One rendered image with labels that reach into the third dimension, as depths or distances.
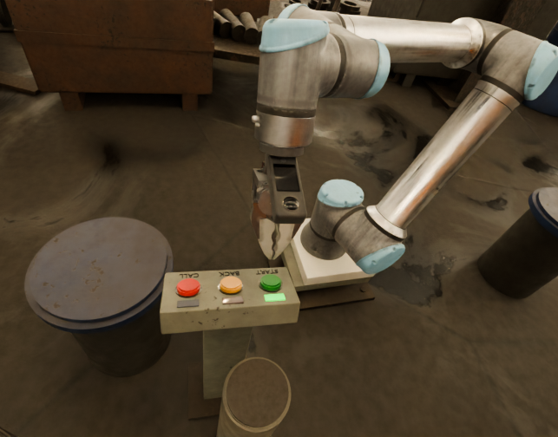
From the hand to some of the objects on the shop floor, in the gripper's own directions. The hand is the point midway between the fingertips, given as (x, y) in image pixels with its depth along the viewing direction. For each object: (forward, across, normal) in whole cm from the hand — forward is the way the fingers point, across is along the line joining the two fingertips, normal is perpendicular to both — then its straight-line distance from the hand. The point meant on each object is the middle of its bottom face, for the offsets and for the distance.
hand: (272, 255), depth 59 cm
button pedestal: (+63, +7, -21) cm, 67 cm away
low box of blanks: (-4, +54, -204) cm, 211 cm away
